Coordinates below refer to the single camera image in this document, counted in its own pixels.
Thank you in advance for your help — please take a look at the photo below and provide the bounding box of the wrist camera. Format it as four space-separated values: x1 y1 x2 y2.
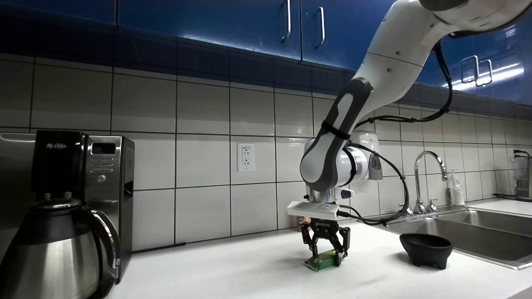
287 201 352 221

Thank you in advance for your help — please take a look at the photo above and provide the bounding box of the chrome tap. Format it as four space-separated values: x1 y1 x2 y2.
398 150 448 217

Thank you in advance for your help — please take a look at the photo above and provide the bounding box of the white wall socket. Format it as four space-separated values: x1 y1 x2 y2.
236 143 256 173

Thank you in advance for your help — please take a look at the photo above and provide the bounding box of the blue wall cabinet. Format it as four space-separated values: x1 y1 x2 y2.
0 0 532 105

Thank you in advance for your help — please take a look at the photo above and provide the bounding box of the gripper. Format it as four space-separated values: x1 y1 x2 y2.
301 218 351 259

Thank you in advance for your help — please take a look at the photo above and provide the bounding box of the chrome cabinet door handle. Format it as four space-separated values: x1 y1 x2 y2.
460 55 480 84
476 59 494 87
312 7 326 50
280 0 292 43

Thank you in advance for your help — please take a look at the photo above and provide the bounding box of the blue cabinet door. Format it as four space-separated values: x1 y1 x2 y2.
301 0 397 71
117 0 302 61
0 0 118 25
416 17 532 105

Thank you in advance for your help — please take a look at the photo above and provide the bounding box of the steel sink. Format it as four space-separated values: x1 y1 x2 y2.
365 205 532 271

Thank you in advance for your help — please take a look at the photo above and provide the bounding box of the black and steel coffee maker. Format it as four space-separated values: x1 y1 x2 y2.
0 130 135 299

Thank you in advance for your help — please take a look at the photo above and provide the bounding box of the steel coffee carafe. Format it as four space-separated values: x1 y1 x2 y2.
0 193 121 299

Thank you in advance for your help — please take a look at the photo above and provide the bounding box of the green chocolate bar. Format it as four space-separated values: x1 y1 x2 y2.
305 249 347 272

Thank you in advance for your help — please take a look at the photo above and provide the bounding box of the clear soap bottle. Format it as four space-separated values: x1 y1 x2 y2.
448 169 466 206

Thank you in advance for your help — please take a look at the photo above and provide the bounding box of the white wall soap dispenser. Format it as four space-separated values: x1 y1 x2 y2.
348 130 384 181

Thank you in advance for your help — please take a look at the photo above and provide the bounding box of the black bowl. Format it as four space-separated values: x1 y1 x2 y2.
399 233 454 271

